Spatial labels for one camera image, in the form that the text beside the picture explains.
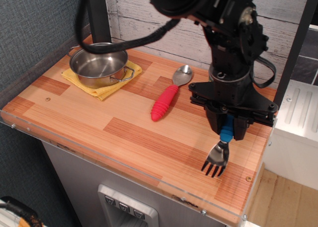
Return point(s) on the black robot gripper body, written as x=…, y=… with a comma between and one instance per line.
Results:
x=236, y=95

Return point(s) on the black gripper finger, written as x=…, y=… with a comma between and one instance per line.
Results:
x=241, y=124
x=216, y=117

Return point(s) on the blue handled metal fork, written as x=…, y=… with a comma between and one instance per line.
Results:
x=217, y=159

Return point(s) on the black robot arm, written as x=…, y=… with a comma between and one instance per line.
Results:
x=236, y=39

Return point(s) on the patterned can with grey lid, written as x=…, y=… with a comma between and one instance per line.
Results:
x=210, y=75

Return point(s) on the yellow folded cloth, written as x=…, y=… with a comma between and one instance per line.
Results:
x=103, y=92

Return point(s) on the stainless steel pot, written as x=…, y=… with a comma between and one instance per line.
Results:
x=100, y=70

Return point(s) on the grey cabinet with button panel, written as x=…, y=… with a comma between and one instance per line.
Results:
x=103, y=198

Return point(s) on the red handled metal spoon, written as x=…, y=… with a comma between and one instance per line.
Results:
x=182, y=76

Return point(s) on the dark vertical post right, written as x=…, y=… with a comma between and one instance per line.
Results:
x=304, y=24

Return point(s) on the dark vertical post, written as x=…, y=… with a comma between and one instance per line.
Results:
x=99, y=22
x=304, y=24

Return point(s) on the dark vertical post left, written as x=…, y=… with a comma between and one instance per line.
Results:
x=99, y=22

